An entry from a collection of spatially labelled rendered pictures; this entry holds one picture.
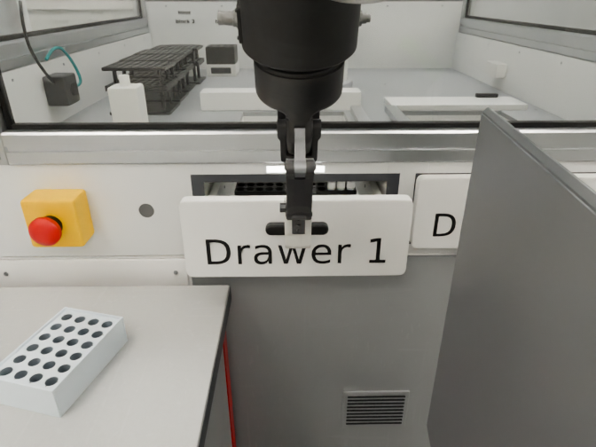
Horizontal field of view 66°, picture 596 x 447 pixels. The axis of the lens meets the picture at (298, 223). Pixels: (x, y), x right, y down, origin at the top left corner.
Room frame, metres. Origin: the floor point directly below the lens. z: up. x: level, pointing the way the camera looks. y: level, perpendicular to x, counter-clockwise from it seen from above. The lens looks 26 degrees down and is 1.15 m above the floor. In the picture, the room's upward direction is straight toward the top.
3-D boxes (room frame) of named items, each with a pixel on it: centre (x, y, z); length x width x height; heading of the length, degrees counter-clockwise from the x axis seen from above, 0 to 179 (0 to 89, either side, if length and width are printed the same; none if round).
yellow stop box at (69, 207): (0.58, 0.33, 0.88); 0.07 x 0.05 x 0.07; 91
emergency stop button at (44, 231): (0.54, 0.33, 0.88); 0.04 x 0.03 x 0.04; 91
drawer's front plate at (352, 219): (0.53, 0.00, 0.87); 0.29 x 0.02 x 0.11; 91
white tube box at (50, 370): (0.41, 0.27, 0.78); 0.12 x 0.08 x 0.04; 166
